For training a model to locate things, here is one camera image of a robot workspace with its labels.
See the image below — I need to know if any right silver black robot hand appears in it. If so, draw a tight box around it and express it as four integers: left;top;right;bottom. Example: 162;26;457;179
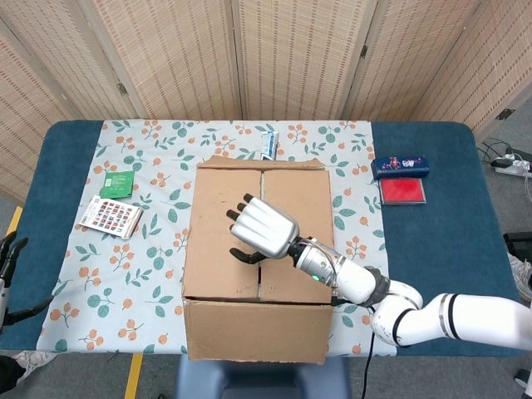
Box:
226;193;299;266

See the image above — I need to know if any navy blue oblong box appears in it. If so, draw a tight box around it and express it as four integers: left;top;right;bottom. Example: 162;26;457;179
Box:
371;155;431;181

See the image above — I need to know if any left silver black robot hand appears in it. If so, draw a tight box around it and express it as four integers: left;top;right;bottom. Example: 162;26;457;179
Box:
0;231;54;333

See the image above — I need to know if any white power strip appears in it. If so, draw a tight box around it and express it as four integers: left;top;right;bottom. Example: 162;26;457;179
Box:
490;153;532;175

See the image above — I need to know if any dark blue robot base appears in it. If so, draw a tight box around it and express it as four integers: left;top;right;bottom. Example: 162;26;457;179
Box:
174;355;352;399

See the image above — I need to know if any red ink pad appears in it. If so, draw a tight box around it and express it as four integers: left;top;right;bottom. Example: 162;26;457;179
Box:
380;177;428;205

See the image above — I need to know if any green paper packet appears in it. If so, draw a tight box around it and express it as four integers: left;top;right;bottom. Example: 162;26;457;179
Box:
99;170;136;199

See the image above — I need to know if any floral leaf fruit tablecloth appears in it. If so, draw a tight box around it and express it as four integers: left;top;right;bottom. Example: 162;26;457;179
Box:
36;119;398;357

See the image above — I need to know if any white grey sneaker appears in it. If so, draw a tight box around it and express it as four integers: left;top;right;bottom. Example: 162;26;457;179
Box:
507;253;532;301
10;350;57;371

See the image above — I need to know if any woven wooden folding screen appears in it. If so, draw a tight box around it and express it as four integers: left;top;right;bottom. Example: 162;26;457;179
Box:
0;0;532;204

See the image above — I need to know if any blue table cover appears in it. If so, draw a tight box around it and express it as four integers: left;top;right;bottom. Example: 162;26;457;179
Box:
0;120;523;357

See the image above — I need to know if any booklet with colourful squares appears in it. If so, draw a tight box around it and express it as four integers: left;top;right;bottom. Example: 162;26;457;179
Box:
77;195;145;240

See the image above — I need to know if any black device on floor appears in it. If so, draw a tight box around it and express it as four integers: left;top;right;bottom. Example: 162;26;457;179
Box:
503;231;532;261

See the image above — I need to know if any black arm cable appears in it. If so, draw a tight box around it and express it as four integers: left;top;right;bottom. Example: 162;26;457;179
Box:
359;328;377;399

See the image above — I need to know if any brown cardboard box red top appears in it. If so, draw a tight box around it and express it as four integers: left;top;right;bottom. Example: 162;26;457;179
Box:
181;154;337;366

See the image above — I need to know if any blue white toothpaste carton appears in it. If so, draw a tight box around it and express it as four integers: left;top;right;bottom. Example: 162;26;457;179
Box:
259;130;278;161

